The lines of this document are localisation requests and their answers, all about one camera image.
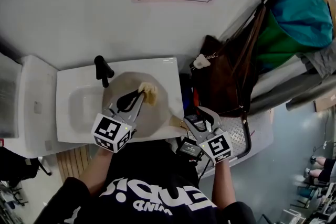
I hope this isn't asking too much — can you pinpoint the white rectangular sink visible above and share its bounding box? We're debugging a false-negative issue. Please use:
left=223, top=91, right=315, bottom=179
left=56, top=57, right=184, bottom=144

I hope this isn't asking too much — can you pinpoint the black frame chair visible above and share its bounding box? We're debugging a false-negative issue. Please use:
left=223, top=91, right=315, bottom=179
left=290, top=180, right=329, bottom=209

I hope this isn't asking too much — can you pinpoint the light grey hoodie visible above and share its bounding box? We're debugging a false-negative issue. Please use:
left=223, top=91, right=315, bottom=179
left=249, top=41, right=336, bottom=103

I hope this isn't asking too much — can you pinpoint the brown tote bag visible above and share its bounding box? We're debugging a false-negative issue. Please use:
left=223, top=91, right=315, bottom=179
left=193, top=2, right=267, bottom=119

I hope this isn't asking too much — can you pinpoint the dark grey coat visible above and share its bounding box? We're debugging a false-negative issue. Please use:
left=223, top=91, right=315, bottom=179
left=249, top=68, right=336, bottom=113

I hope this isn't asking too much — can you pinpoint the white plush bag charm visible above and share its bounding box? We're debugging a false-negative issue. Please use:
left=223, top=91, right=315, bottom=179
left=193, top=54, right=212, bottom=69

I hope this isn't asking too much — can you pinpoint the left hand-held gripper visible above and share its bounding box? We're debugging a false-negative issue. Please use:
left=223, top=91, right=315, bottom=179
left=91, top=88, right=146, bottom=153

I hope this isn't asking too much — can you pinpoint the cardboard box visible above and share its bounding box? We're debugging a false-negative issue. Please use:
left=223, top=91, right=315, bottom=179
left=313, top=91, right=336, bottom=113

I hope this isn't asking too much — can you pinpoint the black labelled device box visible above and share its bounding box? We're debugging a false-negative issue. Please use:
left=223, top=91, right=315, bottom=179
left=175, top=136, right=204, bottom=159

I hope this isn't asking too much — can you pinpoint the white appliance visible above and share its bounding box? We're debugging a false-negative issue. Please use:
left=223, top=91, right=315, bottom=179
left=10, top=55, right=59, bottom=158

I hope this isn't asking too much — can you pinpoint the grey appliance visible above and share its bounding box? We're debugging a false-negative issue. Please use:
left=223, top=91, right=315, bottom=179
left=0, top=52, right=22, bottom=140

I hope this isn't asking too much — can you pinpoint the person's right forearm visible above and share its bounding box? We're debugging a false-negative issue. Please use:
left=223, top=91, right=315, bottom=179
left=211, top=159, right=237, bottom=209

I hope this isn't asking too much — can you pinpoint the person's black printed T-shirt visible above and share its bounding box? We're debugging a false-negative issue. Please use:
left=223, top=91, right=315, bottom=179
left=28, top=138, right=258, bottom=224

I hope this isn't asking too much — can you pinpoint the metal platform trolley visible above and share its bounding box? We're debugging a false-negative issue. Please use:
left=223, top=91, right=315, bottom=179
left=196, top=106, right=275, bottom=179

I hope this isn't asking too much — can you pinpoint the teal and green garment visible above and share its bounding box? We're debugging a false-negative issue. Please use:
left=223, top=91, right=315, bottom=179
left=256, top=0, right=334, bottom=69

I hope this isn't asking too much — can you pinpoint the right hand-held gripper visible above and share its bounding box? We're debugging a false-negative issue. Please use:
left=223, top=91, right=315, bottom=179
left=183, top=106, right=233, bottom=165

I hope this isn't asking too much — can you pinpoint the black faucet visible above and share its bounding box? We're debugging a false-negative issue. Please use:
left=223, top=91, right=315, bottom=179
left=93, top=55, right=115, bottom=89

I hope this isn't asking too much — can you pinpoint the yellow sponge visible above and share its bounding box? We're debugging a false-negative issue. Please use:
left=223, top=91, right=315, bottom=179
left=138, top=82, right=159, bottom=107

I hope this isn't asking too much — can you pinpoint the wooden slatted board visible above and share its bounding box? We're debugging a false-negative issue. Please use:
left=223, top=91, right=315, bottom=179
left=56, top=145, right=92, bottom=189

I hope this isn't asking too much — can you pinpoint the person's left forearm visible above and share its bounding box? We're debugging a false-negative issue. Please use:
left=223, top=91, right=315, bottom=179
left=78, top=148, right=114, bottom=197

